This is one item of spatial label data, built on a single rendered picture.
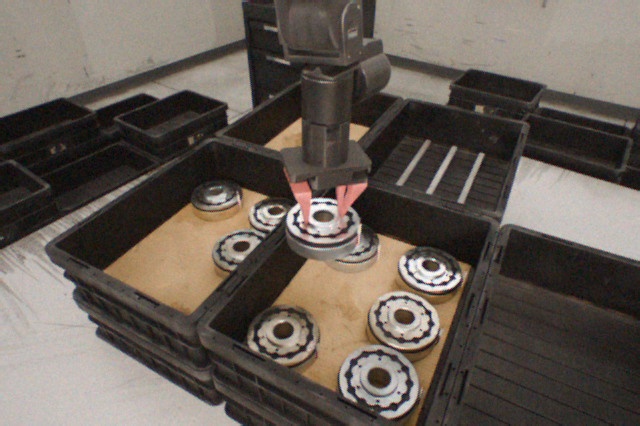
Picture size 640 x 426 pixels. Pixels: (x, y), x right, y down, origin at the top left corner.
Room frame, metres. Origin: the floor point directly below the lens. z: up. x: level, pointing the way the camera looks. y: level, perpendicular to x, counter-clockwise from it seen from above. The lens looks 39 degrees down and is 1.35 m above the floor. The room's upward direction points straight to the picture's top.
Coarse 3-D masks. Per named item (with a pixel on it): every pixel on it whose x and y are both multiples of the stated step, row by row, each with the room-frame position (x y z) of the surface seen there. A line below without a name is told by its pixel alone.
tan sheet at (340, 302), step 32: (384, 256) 0.52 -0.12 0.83; (288, 288) 0.45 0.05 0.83; (320, 288) 0.45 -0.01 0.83; (352, 288) 0.45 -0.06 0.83; (384, 288) 0.45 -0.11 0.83; (320, 320) 0.38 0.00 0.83; (352, 320) 0.38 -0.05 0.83; (448, 320) 0.38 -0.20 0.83; (320, 352) 0.33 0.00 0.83; (416, 416) 0.23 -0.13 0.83
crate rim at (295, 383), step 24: (384, 192) 0.58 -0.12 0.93; (480, 216) 0.51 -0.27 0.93; (264, 264) 0.41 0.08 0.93; (480, 264) 0.40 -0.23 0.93; (240, 288) 0.36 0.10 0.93; (480, 288) 0.36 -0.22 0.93; (216, 312) 0.32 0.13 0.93; (216, 336) 0.28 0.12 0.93; (456, 336) 0.28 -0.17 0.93; (240, 360) 0.26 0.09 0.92; (264, 360) 0.25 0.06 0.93; (456, 360) 0.25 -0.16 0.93; (288, 384) 0.23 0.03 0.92; (312, 384) 0.22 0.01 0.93; (336, 408) 0.20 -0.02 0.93; (360, 408) 0.20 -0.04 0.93; (432, 408) 0.20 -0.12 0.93
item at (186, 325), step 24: (240, 144) 0.75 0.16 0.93; (168, 168) 0.66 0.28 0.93; (312, 192) 0.58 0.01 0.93; (96, 216) 0.51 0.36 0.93; (264, 240) 0.45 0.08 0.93; (72, 264) 0.40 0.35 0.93; (240, 264) 0.40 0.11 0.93; (120, 288) 0.36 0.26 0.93; (216, 288) 0.36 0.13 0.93; (144, 312) 0.33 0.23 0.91; (168, 312) 0.32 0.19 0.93; (192, 312) 0.32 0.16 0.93
